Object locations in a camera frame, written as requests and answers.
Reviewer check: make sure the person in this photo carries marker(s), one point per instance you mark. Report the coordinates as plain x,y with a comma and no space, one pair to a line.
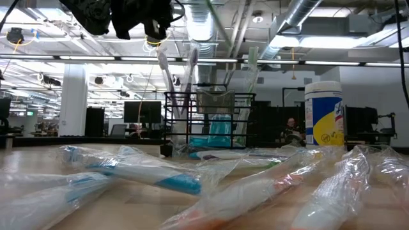
291,123

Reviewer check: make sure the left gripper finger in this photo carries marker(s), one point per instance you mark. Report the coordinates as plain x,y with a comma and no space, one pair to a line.
123,27
156,28

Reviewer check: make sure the green toothbrush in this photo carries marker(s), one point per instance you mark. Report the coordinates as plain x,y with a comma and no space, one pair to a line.
271,164
252,64

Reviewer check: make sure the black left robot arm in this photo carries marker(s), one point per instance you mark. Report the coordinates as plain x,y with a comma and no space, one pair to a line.
92,16

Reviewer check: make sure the blue mouthwash bottle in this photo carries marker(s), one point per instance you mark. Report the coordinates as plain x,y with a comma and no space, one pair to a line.
198,142
220,127

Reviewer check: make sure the disinfecting wipes canister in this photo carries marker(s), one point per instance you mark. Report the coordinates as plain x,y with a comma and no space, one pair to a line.
322,105

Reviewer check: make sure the black monitor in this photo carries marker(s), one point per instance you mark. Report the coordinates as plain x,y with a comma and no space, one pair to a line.
142,111

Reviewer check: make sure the black equipment stand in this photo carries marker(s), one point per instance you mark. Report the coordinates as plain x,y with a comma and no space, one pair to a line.
361,121

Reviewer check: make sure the silver ventilation duct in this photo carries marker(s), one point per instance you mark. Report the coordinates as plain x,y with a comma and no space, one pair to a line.
199,25
297,12

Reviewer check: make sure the black cabinet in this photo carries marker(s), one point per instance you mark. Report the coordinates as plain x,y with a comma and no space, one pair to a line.
94,121

